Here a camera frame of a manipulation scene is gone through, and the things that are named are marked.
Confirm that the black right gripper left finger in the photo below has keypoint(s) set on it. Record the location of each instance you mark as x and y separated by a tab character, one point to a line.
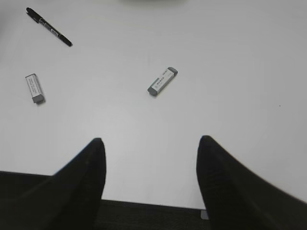
67	200

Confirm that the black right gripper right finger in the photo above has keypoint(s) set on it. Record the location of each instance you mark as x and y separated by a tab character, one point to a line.
237	199

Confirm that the black marker pen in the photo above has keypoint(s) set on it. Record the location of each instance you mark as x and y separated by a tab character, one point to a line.
40	20

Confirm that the grey white eraser middle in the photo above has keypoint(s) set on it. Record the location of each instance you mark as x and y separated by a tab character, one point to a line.
35	89

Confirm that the grey white eraser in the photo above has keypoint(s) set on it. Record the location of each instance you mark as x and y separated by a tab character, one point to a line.
35	89
162	81

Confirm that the grey white eraser right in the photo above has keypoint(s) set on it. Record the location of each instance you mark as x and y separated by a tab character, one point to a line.
162	81

